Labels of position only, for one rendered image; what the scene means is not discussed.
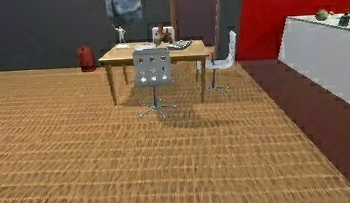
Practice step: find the brown teddy bear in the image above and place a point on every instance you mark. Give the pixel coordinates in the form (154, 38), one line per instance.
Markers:
(163, 36)

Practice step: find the wooden table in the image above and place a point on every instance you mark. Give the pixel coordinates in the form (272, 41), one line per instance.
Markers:
(187, 51)

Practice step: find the white chair with holes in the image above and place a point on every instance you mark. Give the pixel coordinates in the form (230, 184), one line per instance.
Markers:
(155, 32)

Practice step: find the dark room door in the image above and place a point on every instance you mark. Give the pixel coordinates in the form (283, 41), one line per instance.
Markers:
(196, 15)

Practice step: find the blue framed painting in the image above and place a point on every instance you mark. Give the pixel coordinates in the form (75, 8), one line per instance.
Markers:
(123, 6)

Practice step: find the white swivel chair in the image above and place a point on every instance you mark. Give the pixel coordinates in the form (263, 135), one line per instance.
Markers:
(227, 60)

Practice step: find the grey perforated swivel chair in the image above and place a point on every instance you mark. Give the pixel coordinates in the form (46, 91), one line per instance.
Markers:
(152, 68)

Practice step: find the white paper sheet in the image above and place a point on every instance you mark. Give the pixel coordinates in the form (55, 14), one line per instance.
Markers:
(144, 46)

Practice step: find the white figure statue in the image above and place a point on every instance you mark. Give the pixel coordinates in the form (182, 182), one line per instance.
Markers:
(120, 34)

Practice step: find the white kitchen counter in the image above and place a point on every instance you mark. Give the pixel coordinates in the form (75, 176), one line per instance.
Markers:
(327, 58)

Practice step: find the dark green bottle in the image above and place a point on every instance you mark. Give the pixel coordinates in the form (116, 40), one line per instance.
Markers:
(344, 20)

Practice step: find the green round vegetable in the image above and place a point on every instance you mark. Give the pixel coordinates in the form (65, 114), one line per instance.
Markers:
(322, 15)

